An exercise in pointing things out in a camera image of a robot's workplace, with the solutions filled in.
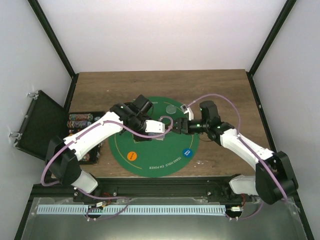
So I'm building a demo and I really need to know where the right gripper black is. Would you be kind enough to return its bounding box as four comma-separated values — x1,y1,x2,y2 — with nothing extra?
165,117,209,136

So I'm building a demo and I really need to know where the clear round dealer button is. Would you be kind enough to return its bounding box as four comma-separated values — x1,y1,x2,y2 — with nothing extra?
165,104,177,115

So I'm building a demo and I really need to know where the orange big blind button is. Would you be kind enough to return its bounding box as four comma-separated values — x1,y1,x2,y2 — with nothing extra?
127,151,138,162

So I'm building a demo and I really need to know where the blue patterned card deck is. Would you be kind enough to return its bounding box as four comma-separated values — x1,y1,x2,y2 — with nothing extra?
154,135,165,141

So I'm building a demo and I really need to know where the blue small blind button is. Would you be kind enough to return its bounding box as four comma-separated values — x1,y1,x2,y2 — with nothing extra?
182,148,194,158

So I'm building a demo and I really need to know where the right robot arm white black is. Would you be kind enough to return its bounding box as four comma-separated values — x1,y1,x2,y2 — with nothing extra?
172,100,299,205

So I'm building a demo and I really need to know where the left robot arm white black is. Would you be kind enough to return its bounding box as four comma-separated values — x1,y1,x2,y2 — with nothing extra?
40,95,165,202

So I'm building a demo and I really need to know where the round green poker mat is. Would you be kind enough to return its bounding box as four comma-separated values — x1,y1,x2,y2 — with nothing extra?
107,96,200,179

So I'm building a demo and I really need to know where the black poker chip case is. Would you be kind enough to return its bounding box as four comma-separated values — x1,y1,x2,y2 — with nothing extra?
66,111,105,165

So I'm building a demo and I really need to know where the light blue slotted strip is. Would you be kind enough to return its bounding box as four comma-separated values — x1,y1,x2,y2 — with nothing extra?
36,204,226,216

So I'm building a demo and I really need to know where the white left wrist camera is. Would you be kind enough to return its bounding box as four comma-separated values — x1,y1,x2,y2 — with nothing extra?
144,120,166,134

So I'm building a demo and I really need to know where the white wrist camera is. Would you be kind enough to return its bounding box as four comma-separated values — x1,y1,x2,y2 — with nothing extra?
180,104,194,121
144,120,166,134

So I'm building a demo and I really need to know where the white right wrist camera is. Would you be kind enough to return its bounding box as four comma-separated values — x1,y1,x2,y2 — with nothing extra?
180,104,194,121

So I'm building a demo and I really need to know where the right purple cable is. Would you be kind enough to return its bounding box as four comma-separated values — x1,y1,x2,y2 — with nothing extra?
185,93,289,222

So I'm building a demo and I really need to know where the black mounting rail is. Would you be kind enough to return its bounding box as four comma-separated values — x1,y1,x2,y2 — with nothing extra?
31,175,253,204

